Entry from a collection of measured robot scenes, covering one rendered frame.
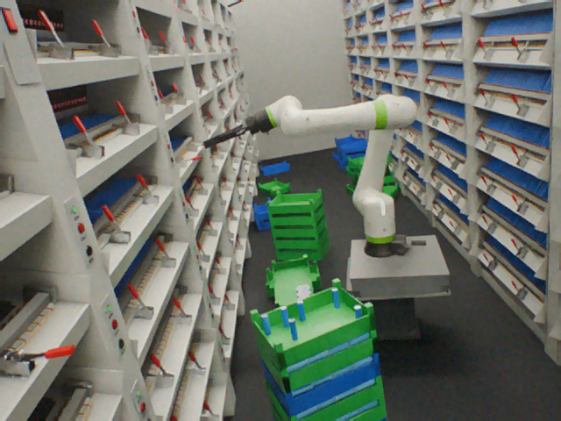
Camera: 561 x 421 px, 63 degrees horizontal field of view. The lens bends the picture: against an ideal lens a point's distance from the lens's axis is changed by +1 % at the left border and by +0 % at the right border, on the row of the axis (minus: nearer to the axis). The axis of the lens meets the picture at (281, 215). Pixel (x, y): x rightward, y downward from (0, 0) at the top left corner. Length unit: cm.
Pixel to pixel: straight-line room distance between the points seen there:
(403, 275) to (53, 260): 132
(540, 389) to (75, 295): 158
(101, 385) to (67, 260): 25
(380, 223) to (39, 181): 141
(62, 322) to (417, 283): 136
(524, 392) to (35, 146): 169
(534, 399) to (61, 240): 159
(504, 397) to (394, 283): 53
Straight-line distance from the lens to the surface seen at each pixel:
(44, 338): 78
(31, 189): 80
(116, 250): 103
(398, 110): 184
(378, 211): 190
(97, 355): 91
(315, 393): 137
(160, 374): 123
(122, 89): 146
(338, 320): 141
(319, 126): 178
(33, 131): 80
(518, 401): 189
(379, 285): 184
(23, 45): 84
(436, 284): 186
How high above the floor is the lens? 126
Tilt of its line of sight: 20 degrees down
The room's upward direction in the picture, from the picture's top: 10 degrees counter-clockwise
